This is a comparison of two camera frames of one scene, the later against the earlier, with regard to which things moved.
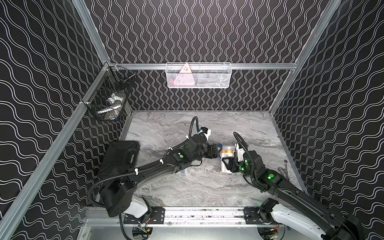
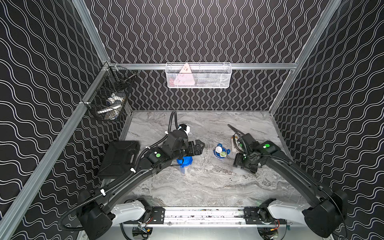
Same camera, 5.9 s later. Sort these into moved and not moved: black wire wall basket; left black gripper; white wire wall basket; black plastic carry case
Moved: left black gripper
Not moved: black plastic carry case; white wire wall basket; black wire wall basket
